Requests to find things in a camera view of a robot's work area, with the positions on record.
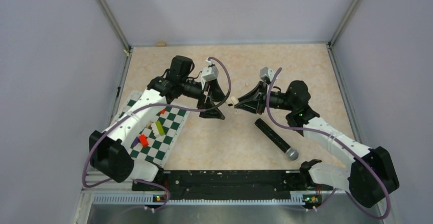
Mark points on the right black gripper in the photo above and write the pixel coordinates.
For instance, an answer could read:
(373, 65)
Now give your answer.
(255, 101)

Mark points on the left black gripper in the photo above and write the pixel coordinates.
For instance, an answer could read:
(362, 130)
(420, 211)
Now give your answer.
(215, 93)

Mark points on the white earbud charging case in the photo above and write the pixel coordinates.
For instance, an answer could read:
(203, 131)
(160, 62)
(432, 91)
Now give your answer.
(234, 99)

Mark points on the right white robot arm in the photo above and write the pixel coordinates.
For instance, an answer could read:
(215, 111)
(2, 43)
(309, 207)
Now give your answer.
(368, 174)

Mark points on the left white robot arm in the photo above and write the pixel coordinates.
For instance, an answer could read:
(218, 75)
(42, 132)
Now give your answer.
(108, 150)

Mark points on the green white lego brick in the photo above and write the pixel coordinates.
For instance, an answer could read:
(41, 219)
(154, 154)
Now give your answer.
(157, 129)

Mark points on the black microphone grey head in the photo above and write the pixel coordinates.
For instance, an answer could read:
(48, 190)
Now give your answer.
(291, 153)

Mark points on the green white chessboard mat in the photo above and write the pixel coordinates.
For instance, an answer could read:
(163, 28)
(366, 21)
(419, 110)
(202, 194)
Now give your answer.
(159, 149)

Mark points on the purple toy block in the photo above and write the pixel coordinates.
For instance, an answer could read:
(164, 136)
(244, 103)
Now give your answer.
(135, 142)

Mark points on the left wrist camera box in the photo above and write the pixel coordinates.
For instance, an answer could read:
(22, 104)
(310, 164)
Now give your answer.
(208, 74)

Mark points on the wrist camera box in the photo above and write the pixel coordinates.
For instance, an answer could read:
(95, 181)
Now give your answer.
(208, 74)
(266, 75)

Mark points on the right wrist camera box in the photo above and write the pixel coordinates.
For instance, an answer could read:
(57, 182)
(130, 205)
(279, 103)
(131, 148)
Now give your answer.
(266, 75)

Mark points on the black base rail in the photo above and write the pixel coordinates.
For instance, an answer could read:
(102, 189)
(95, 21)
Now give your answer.
(235, 184)

